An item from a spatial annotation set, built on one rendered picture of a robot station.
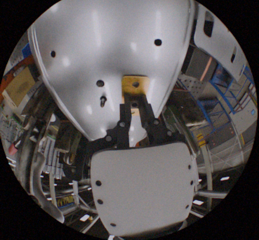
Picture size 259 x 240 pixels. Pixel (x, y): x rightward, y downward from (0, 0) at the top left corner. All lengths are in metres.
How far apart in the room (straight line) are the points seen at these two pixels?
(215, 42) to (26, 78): 0.28
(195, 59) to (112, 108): 0.18
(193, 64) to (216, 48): 0.06
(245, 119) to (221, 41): 7.75
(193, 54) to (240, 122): 7.90
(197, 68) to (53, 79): 0.25
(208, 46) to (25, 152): 0.34
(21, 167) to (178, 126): 0.31
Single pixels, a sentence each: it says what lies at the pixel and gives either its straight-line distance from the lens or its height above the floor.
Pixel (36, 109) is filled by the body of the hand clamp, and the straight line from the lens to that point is 0.19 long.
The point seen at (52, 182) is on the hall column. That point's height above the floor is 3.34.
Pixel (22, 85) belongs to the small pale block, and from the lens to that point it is 0.15.
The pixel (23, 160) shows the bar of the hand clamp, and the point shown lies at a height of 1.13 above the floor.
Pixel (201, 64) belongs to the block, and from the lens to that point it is 0.19.
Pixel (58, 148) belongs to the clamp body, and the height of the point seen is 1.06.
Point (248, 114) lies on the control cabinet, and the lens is 7.81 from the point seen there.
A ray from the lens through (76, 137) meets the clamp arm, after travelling 0.32.
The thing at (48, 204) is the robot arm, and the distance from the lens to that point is 0.54.
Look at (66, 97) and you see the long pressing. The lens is 0.16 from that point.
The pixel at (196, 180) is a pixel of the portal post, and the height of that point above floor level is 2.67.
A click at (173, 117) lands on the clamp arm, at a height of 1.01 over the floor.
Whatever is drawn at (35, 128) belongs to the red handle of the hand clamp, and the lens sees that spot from 0.19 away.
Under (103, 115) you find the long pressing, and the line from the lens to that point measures 0.18.
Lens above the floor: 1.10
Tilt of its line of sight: 38 degrees down
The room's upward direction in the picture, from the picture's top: 175 degrees clockwise
